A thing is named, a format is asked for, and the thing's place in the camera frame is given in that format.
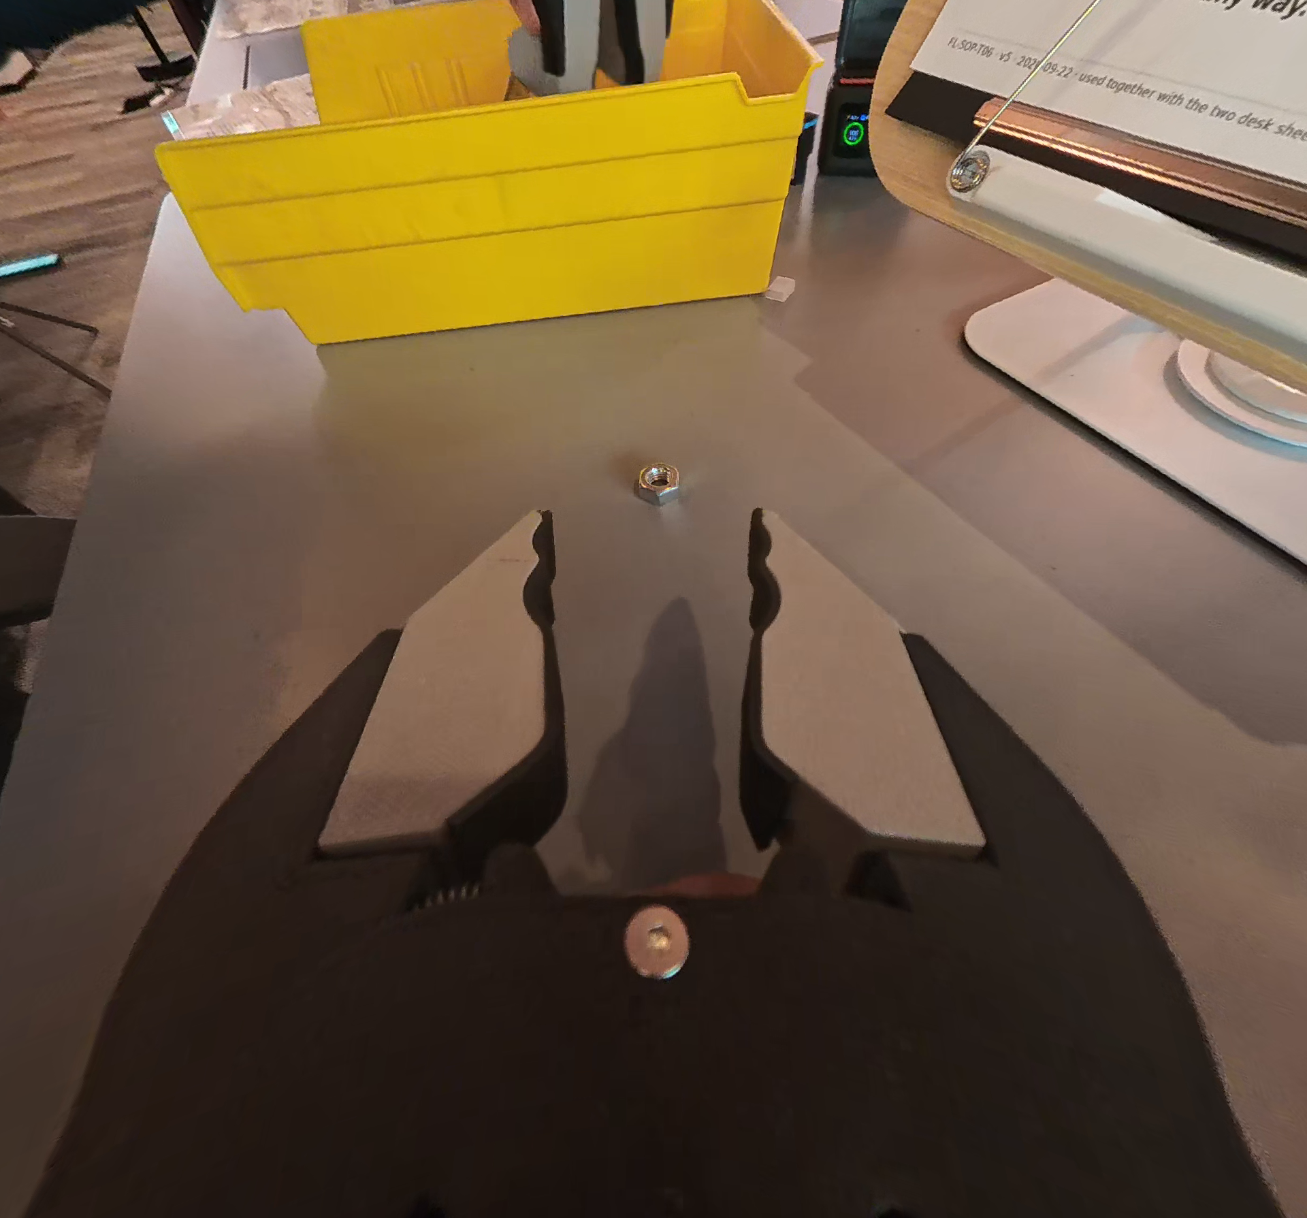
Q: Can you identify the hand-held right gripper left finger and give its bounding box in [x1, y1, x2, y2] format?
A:
[317, 507, 569, 867]

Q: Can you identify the printed instruction sheet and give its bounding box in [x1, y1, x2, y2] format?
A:
[908, 0, 1307, 157]

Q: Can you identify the instruction sheet on stand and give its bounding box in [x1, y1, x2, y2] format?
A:
[868, 0, 1307, 565]

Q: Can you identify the metal wire page holder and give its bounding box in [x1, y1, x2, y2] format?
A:
[948, 0, 1186, 196]

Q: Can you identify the yellow plastic bin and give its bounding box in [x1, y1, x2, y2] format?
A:
[155, 0, 824, 345]

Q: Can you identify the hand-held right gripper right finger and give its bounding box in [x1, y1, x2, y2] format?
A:
[737, 507, 988, 861]

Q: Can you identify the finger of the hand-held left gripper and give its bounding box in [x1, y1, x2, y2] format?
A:
[597, 0, 670, 85]
[507, 0, 600, 98]

